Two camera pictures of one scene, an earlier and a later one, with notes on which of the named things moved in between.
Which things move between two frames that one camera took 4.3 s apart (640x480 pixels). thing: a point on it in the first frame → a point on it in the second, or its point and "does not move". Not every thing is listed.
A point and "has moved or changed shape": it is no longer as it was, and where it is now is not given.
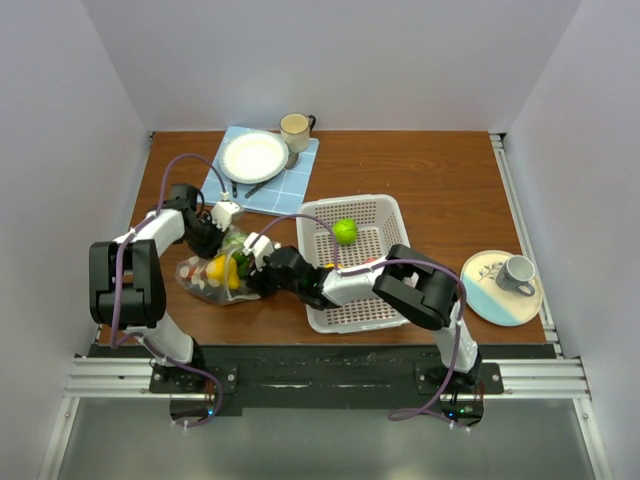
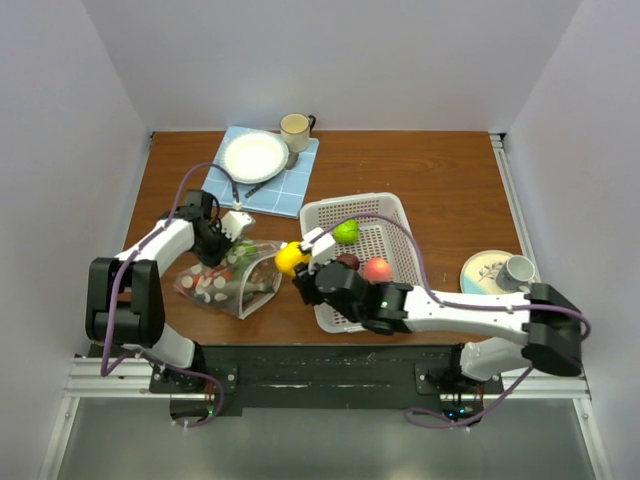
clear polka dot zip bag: (220, 279) has moved or changed shape
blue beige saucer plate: (485, 300) does not move
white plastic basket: (379, 227) does not move
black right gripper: (257, 278) → (305, 280)
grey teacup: (515, 274) does not move
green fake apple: (345, 231) does not move
